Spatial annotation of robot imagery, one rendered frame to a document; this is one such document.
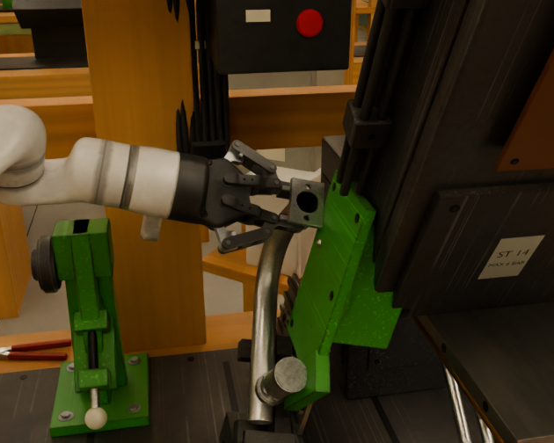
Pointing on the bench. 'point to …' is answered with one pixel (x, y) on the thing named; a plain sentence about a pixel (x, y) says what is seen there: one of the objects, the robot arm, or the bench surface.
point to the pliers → (29, 351)
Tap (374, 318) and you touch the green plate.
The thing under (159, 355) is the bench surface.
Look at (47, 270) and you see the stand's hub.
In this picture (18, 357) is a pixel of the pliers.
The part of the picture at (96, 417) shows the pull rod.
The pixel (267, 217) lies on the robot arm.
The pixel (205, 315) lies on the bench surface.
